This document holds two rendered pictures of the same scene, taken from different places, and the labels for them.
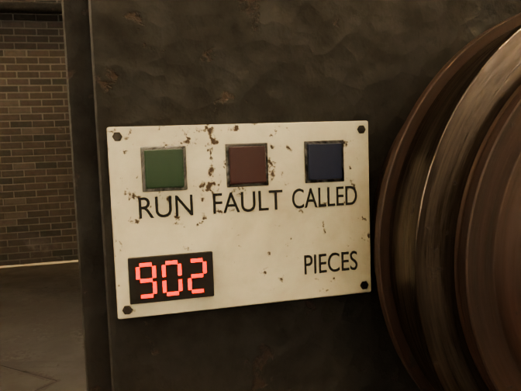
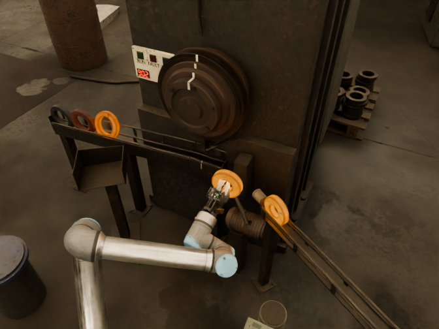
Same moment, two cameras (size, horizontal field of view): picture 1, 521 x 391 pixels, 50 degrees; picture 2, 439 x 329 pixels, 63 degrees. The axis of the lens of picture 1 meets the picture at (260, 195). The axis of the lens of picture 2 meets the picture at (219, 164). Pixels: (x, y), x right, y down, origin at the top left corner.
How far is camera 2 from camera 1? 1.71 m
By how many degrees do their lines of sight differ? 52
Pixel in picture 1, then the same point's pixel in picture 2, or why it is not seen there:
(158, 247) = (140, 67)
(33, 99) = not seen: outside the picture
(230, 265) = (152, 74)
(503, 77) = (168, 64)
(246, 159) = (152, 57)
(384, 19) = (179, 34)
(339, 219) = not seen: hidden behind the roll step
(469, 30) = (198, 40)
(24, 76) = not seen: outside the picture
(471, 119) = (164, 70)
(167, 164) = (140, 55)
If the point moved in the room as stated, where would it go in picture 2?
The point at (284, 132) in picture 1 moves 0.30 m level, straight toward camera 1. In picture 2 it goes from (159, 54) to (108, 75)
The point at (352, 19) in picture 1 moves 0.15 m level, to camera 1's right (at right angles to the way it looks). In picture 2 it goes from (172, 33) to (195, 42)
